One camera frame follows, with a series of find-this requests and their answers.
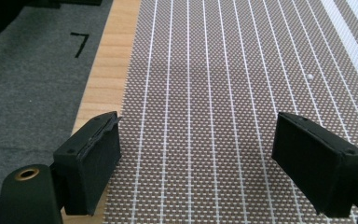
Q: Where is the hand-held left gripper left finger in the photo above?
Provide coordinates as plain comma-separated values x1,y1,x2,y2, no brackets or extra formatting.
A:
52,110,122,217

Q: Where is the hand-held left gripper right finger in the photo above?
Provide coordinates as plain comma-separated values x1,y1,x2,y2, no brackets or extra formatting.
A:
270,111,358,218

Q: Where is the grey cloth with black mark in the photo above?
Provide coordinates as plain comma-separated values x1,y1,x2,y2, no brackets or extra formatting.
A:
0,0,114,206

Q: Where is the brown woven striped placemat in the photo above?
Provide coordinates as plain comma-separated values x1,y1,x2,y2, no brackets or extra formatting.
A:
103,0,358,224

